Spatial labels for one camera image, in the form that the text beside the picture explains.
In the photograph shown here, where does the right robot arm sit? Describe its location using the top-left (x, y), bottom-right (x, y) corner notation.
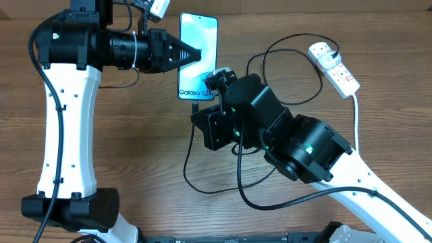
top-left (191, 72), bottom-right (431, 242)

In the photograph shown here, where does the white charger plug adapter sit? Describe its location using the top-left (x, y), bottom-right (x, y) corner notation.
top-left (318, 51), bottom-right (342, 71)

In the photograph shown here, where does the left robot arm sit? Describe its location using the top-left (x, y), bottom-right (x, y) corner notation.
top-left (21, 0), bottom-right (201, 242)

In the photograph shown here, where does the white power strip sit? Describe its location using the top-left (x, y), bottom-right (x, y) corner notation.
top-left (308, 42), bottom-right (360, 99)

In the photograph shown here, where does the Samsung Galaxy smartphone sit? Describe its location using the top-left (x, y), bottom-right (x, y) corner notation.
top-left (177, 12), bottom-right (219, 101)

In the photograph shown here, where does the black USB charging cable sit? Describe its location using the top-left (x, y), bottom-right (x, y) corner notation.
top-left (183, 32), bottom-right (340, 195)

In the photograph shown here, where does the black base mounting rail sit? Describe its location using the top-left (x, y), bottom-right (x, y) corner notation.
top-left (139, 221), bottom-right (342, 243)

